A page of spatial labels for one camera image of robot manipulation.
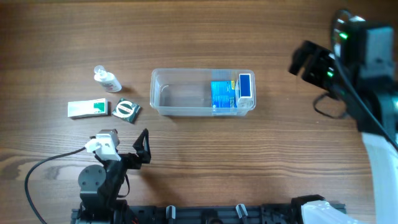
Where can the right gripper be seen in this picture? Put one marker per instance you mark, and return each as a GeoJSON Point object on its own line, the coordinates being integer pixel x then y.
{"type": "Point", "coordinates": [322, 58]}

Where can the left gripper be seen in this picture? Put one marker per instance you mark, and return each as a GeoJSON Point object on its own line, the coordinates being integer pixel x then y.
{"type": "Point", "coordinates": [134, 158]}

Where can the green Zam-Buk ointment box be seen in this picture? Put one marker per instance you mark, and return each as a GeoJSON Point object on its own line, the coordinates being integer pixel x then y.
{"type": "Point", "coordinates": [126, 110]}

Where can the clear plastic container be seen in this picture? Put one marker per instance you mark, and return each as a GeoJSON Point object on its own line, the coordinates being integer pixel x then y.
{"type": "Point", "coordinates": [187, 91]}

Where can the white bottle with clear cap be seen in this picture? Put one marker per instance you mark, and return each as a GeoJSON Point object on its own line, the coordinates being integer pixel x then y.
{"type": "Point", "coordinates": [106, 79]}

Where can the white box with blue panel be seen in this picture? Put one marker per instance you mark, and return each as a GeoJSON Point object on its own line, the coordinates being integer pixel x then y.
{"type": "Point", "coordinates": [243, 91]}

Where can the white green Panadol box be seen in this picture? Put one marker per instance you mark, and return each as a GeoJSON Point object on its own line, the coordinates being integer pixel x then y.
{"type": "Point", "coordinates": [88, 108]}

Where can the blue Vicks lozenge box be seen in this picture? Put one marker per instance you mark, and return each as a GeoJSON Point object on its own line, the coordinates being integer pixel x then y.
{"type": "Point", "coordinates": [223, 94]}

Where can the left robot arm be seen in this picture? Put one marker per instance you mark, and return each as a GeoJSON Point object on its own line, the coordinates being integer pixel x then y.
{"type": "Point", "coordinates": [100, 184]}

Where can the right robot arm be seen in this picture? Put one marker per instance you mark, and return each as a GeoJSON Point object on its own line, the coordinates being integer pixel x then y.
{"type": "Point", "coordinates": [358, 69]}

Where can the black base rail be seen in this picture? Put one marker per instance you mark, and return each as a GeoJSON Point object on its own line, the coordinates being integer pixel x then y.
{"type": "Point", "coordinates": [265, 214]}

